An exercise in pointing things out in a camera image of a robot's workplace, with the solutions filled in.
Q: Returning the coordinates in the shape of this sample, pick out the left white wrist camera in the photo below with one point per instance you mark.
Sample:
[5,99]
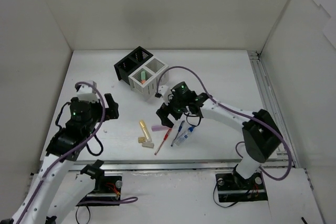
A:
[86,93]

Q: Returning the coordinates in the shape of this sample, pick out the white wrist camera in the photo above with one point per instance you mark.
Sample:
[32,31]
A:
[86,93]
[163,92]

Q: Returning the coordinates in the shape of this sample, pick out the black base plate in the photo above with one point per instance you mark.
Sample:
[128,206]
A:
[107,189]
[228,192]

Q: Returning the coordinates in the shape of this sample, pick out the black slotted organizer box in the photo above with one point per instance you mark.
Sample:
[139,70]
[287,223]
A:
[131,62]

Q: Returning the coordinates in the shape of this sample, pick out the aluminium front rail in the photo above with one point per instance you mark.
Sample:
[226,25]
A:
[174,166]

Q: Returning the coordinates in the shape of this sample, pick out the aluminium side rail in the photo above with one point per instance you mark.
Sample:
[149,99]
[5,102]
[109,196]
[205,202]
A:
[269,100]

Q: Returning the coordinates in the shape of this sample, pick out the beige eraser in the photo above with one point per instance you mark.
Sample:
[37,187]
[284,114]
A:
[148,144]

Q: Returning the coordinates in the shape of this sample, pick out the purple highlighter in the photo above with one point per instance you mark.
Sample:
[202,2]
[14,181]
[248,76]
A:
[156,128]

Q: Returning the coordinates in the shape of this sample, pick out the yellow highlighter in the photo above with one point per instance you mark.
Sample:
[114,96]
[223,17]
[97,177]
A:
[145,131]

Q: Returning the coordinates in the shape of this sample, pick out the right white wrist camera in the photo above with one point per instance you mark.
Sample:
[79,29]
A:
[163,92]

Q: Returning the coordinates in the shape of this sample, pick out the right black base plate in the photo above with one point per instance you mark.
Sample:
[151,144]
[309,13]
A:
[228,192]

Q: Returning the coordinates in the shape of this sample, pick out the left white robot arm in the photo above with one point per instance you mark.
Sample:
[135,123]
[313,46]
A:
[44,203]

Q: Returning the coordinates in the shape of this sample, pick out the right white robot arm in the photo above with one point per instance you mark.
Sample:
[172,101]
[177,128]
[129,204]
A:
[260,134]

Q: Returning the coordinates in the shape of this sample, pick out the blue ballpoint pen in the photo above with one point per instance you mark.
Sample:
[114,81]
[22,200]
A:
[178,132]

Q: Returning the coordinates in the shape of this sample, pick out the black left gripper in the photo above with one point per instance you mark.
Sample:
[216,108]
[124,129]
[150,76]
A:
[105,108]

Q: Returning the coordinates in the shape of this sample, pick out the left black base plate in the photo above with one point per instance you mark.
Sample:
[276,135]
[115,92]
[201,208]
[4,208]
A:
[107,189]

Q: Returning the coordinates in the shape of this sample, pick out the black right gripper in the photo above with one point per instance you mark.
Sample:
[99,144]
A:
[169,111]

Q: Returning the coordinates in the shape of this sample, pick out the small wooden stamp block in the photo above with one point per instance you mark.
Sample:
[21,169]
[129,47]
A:
[141,139]

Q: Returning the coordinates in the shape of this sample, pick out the white slotted organizer box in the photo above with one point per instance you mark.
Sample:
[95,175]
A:
[154,67]

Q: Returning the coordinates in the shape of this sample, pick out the clear blue-capped spray bottle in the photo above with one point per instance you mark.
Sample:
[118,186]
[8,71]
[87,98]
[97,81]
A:
[181,139]

